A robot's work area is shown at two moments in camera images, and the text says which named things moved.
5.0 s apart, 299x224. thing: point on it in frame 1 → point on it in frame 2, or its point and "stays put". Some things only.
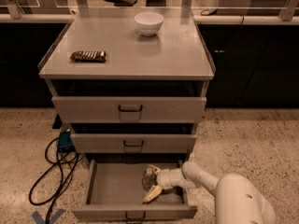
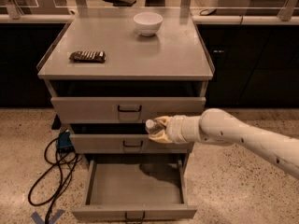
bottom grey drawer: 116,192 stays put
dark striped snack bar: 89,56 stays put
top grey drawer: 129,109 stays put
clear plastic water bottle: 149,179 → 152,127
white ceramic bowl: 149,23 stays put
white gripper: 165,178 → 173,129
